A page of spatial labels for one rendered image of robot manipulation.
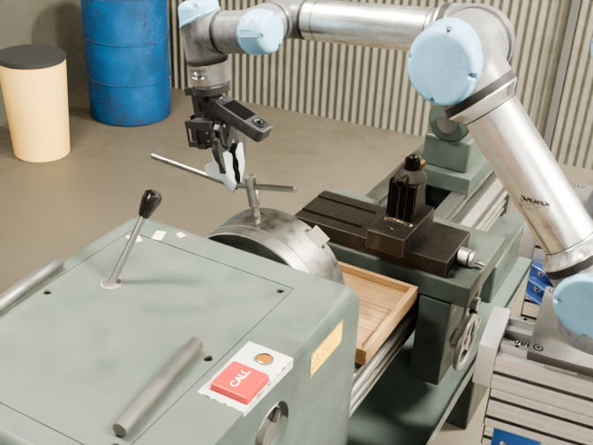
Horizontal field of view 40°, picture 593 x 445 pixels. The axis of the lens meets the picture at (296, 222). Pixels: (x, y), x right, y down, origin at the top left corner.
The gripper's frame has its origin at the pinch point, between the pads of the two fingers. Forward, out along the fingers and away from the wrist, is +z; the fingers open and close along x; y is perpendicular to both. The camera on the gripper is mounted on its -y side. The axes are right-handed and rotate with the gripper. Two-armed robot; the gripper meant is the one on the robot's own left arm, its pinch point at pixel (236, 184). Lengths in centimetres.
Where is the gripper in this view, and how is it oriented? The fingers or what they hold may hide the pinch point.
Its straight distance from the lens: 159.9
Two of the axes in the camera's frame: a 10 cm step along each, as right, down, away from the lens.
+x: -4.9, 4.1, -7.7
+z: 1.2, 9.1, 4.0
